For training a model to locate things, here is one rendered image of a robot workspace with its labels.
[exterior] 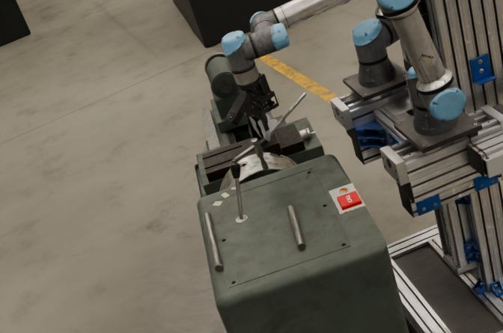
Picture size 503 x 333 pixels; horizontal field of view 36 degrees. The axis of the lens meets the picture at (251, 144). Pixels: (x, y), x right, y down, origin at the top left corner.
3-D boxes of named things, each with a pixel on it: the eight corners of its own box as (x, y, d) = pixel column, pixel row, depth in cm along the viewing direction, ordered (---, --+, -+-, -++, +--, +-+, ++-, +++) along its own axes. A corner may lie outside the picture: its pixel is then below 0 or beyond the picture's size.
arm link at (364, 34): (351, 60, 306) (343, 29, 299) (374, 45, 311) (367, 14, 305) (372, 64, 296) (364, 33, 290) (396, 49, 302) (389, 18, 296)
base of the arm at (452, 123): (444, 108, 272) (440, 83, 268) (467, 124, 259) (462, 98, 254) (406, 123, 270) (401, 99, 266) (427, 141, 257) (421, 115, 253)
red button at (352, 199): (363, 206, 221) (361, 200, 220) (343, 212, 221) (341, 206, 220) (357, 195, 226) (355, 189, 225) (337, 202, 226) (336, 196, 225)
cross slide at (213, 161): (305, 149, 324) (303, 140, 322) (209, 182, 323) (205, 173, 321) (296, 131, 340) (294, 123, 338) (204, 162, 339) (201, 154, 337)
